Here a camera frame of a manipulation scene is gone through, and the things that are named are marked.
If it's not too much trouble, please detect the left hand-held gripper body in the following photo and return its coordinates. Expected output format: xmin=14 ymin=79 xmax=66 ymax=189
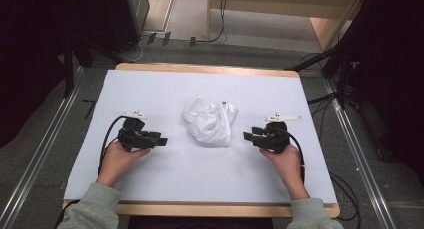
xmin=117 ymin=110 xmax=155 ymax=153

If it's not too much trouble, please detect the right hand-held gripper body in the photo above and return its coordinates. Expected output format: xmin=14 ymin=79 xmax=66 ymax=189
xmin=252 ymin=112 xmax=303 ymax=154

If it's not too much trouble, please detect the white mesh laundry bag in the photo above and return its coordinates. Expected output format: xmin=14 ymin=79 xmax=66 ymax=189
xmin=181 ymin=94 xmax=239 ymax=148

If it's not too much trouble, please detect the person's right hand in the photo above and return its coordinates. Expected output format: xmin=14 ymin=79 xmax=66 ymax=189
xmin=259 ymin=143 xmax=307 ymax=190

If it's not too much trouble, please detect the person's left hand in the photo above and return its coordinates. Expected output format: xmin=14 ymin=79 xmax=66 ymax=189
xmin=95 ymin=141 xmax=152 ymax=189

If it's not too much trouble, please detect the white paper table cover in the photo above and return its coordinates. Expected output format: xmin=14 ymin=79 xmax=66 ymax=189
xmin=63 ymin=69 xmax=338 ymax=205

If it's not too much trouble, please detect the wooden table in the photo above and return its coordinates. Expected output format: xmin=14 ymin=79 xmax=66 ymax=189
xmin=62 ymin=62 xmax=341 ymax=219

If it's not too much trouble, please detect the black tripod stand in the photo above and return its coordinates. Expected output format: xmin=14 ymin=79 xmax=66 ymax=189
xmin=284 ymin=0 xmax=378 ymax=111

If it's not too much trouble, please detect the black metal stand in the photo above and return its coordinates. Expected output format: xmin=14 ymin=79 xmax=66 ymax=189
xmin=61 ymin=32 xmax=128 ymax=99

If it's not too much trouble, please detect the light wooden platform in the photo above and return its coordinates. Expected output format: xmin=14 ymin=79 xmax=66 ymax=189
xmin=205 ymin=0 xmax=368 ymax=52

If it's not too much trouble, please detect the black cabinet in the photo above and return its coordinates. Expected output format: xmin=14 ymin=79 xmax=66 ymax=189
xmin=99 ymin=0 xmax=151 ymax=54

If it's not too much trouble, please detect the dark curtain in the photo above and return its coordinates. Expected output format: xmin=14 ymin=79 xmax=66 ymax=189
xmin=346 ymin=0 xmax=424 ymax=187
xmin=0 ymin=0 xmax=111 ymax=149

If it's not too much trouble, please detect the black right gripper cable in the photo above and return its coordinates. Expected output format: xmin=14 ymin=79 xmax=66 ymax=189
xmin=278 ymin=127 xmax=307 ymax=185

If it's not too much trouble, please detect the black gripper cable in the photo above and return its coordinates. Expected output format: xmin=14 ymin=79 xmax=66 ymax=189
xmin=97 ymin=114 xmax=129 ymax=176
xmin=278 ymin=127 xmax=307 ymax=185

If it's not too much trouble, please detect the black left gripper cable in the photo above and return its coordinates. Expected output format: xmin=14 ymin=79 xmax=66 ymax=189
xmin=97 ymin=114 xmax=129 ymax=176

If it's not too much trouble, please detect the black cable bundle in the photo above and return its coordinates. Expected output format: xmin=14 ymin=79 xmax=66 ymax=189
xmin=305 ymin=91 xmax=348 ymax=141

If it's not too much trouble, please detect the white floor cable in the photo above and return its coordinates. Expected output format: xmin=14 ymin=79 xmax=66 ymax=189
xmin=123 ymin=36 xmax=149 ymax=63

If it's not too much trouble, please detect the metal floor rail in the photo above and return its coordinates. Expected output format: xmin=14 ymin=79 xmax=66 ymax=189
xmin=323 ymin=78 xmax=398 ymax=229
xmin=0 ymin=66 xmax=85 ymax=229

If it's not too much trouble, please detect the black looped floor cable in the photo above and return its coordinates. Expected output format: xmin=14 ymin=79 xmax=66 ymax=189
xmin=329 ymin=171 xmax=362 ymax=222

